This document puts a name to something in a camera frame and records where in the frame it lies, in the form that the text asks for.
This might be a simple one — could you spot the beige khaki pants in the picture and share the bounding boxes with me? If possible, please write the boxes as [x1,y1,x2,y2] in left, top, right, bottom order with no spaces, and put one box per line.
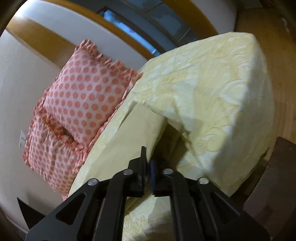
[105,104,183,178]

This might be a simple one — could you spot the pink polka dot pillow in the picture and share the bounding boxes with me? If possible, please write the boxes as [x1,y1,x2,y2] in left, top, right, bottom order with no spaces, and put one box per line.
[22,101,91,202]
[44,40,142,146]

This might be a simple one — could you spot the dark wooden chair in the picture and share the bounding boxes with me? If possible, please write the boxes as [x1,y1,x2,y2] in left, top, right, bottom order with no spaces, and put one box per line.
[231,137,295,240]

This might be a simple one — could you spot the yellow patterned bed sheet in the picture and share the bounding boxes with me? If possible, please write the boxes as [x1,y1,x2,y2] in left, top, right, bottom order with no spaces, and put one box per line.
[68,32,276,241]

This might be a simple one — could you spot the white wall switch plate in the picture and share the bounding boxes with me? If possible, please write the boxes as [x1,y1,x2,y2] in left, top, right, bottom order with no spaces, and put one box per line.
[18,130,27,148]

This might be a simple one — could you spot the wooden headboard frame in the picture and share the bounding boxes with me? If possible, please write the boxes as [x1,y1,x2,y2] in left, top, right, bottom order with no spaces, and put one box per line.
[6,0,218,70]

